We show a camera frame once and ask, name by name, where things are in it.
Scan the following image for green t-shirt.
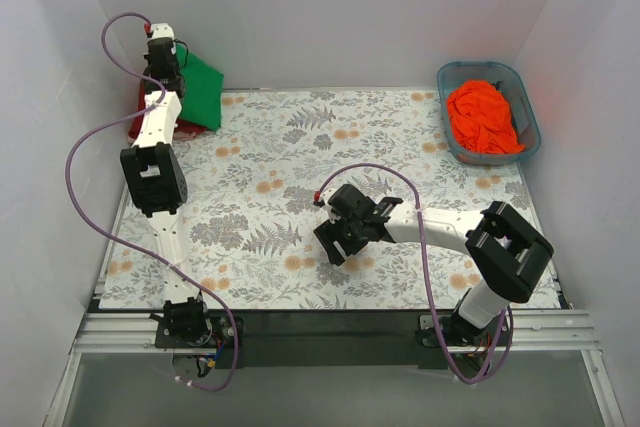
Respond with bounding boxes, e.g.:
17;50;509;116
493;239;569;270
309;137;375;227
176;43;224;131

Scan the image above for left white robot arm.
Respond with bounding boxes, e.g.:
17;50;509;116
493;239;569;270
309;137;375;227
120;25;213;347

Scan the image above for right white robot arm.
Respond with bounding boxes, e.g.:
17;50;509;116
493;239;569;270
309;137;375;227
314;184;554;346

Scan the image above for folded red t-shirt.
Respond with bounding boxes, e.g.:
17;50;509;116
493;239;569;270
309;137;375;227
128;81;207;144

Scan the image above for floral table mat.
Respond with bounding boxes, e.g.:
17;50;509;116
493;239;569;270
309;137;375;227
97;89;571;311

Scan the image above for orange t-shirt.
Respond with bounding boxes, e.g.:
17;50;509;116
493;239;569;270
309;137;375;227
446;80;525;155

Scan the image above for blue plastic bin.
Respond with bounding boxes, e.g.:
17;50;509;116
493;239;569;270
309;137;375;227
437;61;541;166

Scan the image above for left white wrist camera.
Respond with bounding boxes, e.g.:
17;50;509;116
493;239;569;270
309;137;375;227
144;23;175;40

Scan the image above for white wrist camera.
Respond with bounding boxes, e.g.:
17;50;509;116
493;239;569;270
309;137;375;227
313;188;336;212
144;23;175;40

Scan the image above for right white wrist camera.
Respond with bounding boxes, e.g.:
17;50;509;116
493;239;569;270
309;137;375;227
313;188;336;212

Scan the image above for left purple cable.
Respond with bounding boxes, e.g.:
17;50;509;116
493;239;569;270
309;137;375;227
64;11;241;392

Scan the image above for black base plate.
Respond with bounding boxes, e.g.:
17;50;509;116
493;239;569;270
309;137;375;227
154;309;511;371

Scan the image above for aluminium frame rail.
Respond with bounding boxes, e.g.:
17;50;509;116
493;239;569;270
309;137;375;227
73;309;598;353

